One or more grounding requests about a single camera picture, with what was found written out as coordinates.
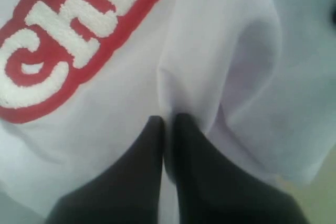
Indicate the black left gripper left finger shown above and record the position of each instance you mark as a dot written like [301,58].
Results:
[127,192]

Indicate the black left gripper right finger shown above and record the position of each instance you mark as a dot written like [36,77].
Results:
[211,189]

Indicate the white t-shirt red print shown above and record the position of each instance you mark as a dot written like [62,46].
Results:
[80,79]

